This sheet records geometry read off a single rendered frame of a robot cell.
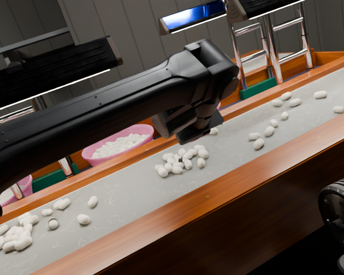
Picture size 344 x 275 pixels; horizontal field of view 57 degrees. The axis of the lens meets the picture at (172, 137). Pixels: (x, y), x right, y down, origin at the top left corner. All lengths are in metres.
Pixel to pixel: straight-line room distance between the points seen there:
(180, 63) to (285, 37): 2.65
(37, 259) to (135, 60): 2.03
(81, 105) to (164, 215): 0.33
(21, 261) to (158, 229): 0.32
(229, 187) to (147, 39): 2.05
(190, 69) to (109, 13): 2.15
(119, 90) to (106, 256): 0.32
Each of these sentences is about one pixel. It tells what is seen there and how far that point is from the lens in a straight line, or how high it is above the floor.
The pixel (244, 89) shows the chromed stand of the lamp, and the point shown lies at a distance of 1.47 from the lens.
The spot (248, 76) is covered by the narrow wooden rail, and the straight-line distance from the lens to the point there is 1.50.
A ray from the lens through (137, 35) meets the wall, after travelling 2.59.
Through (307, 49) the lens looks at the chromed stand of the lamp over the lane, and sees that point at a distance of 1.34.
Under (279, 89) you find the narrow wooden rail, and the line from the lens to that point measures 1.19.
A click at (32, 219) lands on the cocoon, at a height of 0.76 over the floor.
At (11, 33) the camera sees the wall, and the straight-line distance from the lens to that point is 3.30.
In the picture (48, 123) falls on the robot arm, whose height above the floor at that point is 1.05.
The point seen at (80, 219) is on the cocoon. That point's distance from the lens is 0.77.
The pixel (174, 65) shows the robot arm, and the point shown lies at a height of 1.05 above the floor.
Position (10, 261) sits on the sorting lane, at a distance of 0.81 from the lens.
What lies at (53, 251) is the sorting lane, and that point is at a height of 0.74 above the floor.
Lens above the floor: 1.12
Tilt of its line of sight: 20 degrees down
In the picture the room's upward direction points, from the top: 18 degrees counter-clockwise
